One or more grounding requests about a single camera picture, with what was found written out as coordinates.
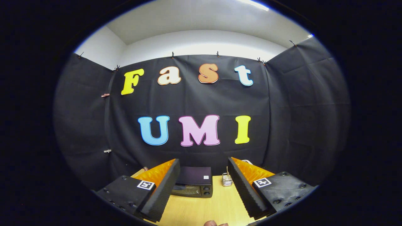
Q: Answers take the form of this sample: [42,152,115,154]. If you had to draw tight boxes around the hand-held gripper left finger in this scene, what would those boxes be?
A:
[95,159,181,223]

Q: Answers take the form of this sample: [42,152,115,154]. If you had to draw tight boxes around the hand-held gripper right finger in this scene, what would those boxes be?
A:
[227,157,317,221]

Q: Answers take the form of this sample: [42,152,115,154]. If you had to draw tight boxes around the black toaster oven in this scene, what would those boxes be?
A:
[171,166,213,198]

